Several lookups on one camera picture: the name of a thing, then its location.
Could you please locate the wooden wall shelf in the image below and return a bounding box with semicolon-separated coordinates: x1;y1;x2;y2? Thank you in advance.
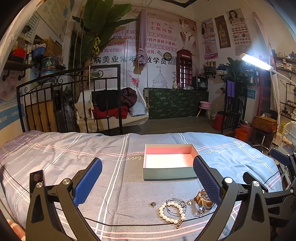
2;60;33;81

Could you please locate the pink basin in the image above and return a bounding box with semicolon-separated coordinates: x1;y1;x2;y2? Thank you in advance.
200;101;212;109

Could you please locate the brown round stool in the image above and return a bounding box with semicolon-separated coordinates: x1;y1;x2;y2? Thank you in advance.
252;115;278;152

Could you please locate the white pearl bracelet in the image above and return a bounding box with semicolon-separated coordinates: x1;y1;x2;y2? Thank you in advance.
158;201;186;230

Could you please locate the dark maroon jacket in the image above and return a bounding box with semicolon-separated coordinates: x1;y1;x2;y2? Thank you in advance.
120;87;137;108

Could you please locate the white wicker swing seat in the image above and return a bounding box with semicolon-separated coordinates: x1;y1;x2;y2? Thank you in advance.
75;87;149;133

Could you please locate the white desk lamp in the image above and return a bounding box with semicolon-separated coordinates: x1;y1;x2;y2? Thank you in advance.
239;53;296;85

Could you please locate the light blue pillow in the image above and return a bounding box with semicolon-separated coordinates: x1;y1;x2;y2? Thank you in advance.
129;102;147;117

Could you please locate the pale green pink-lined box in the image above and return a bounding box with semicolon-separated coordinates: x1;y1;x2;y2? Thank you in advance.
143;144;198;181

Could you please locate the gold watch tan strap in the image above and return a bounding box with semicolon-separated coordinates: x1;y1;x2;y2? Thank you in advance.
193;189;215;209

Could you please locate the red bin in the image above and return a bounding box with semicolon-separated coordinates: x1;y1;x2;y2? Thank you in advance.
212;113;224;131

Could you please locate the black iron bed frame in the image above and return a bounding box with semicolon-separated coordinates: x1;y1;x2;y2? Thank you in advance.
16;64;121;133

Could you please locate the green patterned counter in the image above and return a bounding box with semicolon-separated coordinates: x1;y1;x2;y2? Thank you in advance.
143;88;209;120

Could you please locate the large green banana plant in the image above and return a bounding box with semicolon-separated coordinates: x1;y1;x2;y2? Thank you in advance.
70;1;137;68

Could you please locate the orange bucket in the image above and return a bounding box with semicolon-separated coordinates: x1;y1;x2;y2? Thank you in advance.
235;128;249;142

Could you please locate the purple hanging towel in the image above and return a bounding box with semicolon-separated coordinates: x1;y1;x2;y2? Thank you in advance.
226;80;235;98

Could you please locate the black metal rack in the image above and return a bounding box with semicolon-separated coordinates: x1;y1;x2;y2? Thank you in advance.
221;81;247;133

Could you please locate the silver chain necklace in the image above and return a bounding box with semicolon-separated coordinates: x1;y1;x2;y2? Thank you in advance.
165;197;206;218

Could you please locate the white stool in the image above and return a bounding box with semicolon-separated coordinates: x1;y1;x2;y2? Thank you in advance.
196;106;212;120

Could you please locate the white ceramic vase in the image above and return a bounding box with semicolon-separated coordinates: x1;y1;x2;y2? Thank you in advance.
173;80;178;89

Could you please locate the red folded cloth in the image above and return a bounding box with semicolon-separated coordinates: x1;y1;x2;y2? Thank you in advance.
92;106;129;120

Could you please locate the red phone booth cabinet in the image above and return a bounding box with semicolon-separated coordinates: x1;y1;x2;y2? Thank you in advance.
176;49;193;89

